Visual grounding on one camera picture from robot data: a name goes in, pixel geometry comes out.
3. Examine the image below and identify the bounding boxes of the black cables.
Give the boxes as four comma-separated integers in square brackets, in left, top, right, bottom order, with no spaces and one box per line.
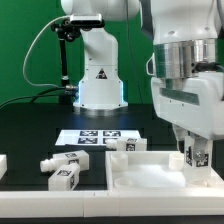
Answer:
[0,85,80,110]

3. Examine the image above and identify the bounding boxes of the black camera on stand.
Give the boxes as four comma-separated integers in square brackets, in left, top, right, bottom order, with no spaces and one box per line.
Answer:
[51,14,105,105]

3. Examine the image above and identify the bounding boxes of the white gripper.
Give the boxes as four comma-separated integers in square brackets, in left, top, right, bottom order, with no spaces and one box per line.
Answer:
[151,72,224,167]

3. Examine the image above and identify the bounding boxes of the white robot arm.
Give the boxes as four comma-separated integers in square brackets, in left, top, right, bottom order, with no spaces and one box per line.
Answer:
[128,0,224,166]

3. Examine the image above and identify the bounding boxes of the grey camera cable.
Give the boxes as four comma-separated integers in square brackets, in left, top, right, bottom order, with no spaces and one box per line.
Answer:
[22,15,72,89]

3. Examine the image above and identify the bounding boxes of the fiducial marker sheet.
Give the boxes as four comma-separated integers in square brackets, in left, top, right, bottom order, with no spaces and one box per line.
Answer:
[55,130,140,146]

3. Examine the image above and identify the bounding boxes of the white square table top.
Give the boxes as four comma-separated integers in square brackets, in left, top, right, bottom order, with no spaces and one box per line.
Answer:
[105,151,224,190]

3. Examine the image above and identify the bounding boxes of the white U-shaped obstacle fence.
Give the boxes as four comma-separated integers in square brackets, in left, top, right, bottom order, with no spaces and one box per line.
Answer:
[0,153,224,219]

